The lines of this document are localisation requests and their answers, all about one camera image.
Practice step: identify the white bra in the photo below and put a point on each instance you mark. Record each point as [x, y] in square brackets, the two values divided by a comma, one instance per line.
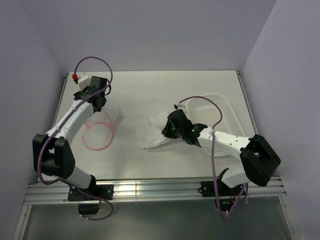
[149, 134]

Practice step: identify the white mesh laundry bag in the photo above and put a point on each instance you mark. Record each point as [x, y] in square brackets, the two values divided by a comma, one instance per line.
[101, 127]

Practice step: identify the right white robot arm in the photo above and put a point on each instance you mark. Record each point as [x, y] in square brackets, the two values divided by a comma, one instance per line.
[257, 159]

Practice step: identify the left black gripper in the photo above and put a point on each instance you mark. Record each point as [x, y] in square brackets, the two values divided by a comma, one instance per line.
[85, 90]

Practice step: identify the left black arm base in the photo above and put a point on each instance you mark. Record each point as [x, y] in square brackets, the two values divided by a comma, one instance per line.
[90, 200]

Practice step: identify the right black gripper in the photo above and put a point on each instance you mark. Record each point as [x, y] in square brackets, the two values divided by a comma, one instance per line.
[166, 131]

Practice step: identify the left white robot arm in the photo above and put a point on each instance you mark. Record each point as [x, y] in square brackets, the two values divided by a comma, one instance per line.
[53, 159]

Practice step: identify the white perforated plastic basket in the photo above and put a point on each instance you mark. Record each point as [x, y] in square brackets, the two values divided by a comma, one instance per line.
[214, 109]

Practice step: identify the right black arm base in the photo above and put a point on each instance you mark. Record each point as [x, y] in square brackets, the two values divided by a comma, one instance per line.
[227, 196]

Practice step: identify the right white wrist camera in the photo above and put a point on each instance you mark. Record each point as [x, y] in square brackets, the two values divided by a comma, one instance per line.
[180, 106]

